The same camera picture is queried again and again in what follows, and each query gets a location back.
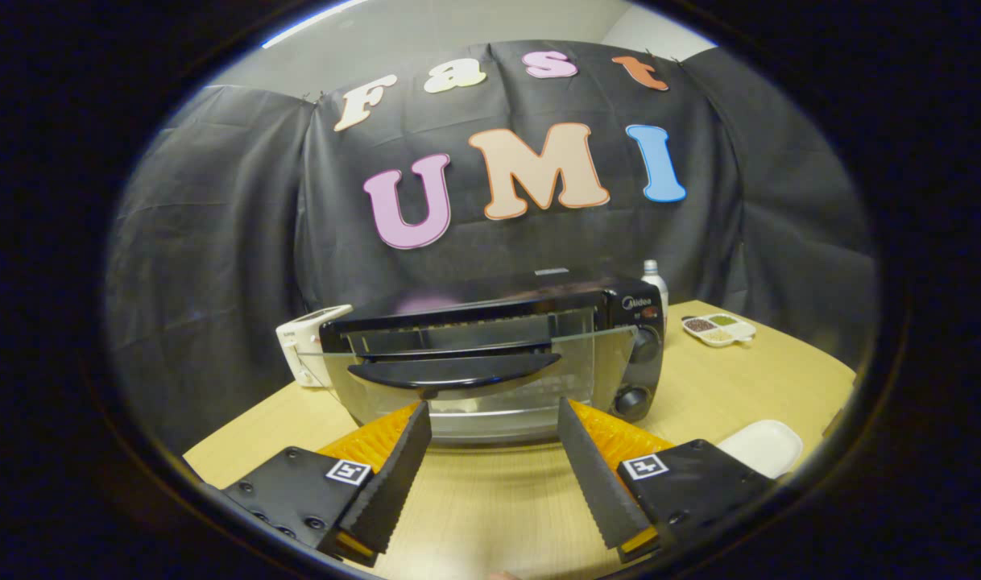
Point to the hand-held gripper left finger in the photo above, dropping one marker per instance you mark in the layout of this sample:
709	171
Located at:
394	483

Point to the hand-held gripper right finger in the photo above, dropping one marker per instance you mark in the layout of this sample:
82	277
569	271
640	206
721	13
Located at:
593	479

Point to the black toaster oven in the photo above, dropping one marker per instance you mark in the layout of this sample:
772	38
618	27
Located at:
458	374

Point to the white bread toaster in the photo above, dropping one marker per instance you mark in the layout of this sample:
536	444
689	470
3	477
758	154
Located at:
301	346

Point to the white plate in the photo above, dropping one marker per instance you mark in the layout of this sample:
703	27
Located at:
764	447

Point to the white divided seasoning dish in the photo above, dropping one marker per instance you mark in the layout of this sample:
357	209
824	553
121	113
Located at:
720	329

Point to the white bottle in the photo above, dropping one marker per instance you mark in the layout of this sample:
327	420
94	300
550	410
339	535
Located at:
656	282

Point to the black backdrop cloth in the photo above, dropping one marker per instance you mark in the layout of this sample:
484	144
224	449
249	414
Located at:
217	242

